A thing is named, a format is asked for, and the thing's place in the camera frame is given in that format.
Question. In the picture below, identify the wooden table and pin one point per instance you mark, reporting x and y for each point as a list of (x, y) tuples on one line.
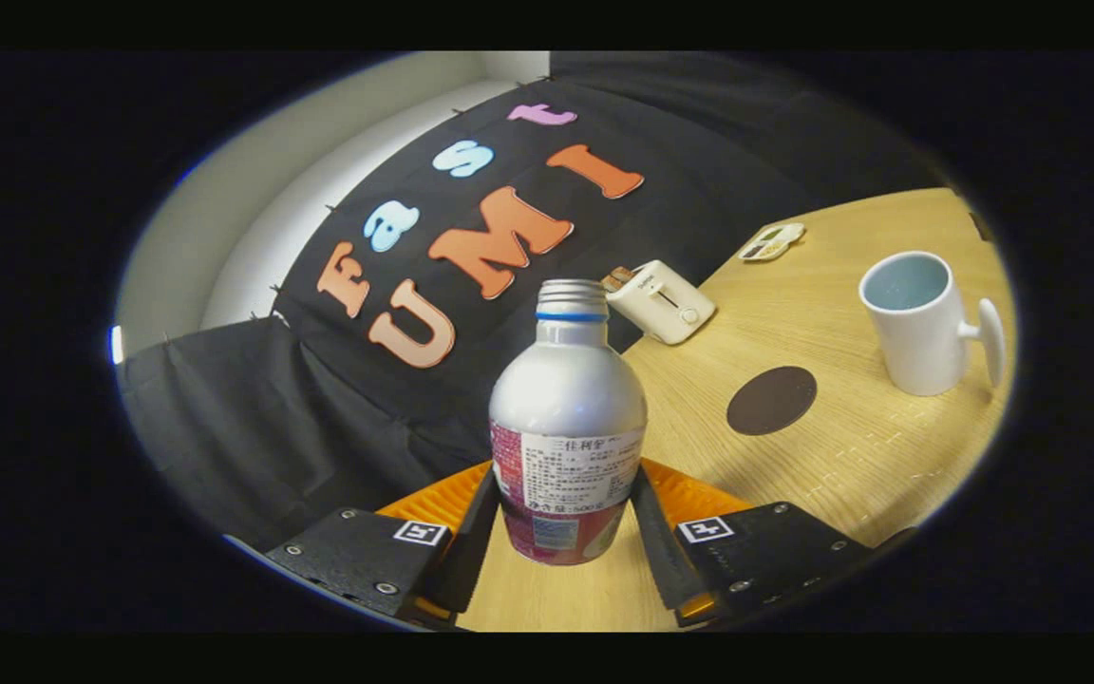
[(841, 465)]

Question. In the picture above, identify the white toaster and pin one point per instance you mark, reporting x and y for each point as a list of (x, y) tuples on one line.
[(666, 304)]

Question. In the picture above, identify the white cup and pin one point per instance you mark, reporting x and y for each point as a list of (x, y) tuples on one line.
[(917, 347)]

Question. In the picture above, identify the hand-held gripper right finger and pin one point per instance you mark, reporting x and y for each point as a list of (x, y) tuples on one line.
[(661, 556)]

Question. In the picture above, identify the dark brown round coaster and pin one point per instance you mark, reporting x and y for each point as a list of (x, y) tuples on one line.
[(771, 401)]

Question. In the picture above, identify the white divided snack tray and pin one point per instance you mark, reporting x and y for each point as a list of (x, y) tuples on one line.
[(772, 241)]

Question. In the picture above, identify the brown toast slice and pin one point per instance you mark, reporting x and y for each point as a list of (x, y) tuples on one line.
[(613, 283), (623, 275)]

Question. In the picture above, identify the silver juice bottle red label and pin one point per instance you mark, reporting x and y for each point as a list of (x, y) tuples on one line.
[(566, 399)]

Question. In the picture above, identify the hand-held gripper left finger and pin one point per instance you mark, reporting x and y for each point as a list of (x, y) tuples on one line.
[(471, 551)]

